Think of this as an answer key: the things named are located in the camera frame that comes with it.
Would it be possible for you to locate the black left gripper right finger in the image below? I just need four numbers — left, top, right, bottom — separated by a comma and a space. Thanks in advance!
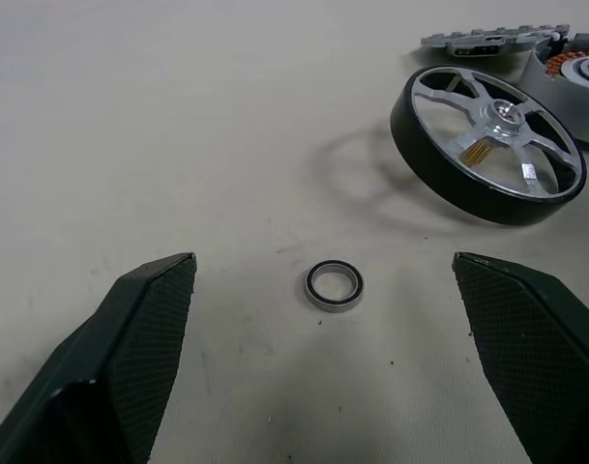
452, 250, 589, 464

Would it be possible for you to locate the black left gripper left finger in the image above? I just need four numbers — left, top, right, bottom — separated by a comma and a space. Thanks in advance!
0, 250, 198, 464

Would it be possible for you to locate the small silver bearing ring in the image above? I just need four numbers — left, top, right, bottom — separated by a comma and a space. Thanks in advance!
305, 259, 367, 314

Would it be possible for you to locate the black rotor with silver spokes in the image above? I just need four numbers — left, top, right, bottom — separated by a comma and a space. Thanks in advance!
389, 65, 588, 227

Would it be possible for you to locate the grey motor housing with stator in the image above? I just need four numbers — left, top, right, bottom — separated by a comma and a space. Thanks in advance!
520, 32, 589, 155

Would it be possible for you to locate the grey cover plate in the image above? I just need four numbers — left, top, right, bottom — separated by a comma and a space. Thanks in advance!
419, 22, 574, 60

